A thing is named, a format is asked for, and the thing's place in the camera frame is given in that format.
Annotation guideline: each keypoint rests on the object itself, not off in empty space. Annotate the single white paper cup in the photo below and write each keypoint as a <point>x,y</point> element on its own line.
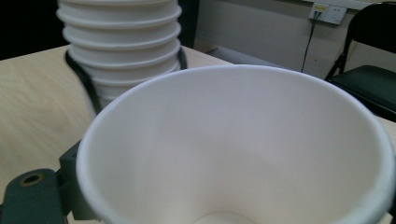
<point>218,140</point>

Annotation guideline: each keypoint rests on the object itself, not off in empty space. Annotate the black folding chair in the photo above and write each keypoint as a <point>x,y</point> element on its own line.
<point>370,84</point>

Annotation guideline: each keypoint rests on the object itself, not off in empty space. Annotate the white wall socket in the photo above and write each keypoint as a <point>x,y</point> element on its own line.
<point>330,13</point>

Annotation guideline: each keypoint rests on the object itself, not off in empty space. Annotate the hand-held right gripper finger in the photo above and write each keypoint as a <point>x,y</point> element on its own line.
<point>69,174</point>

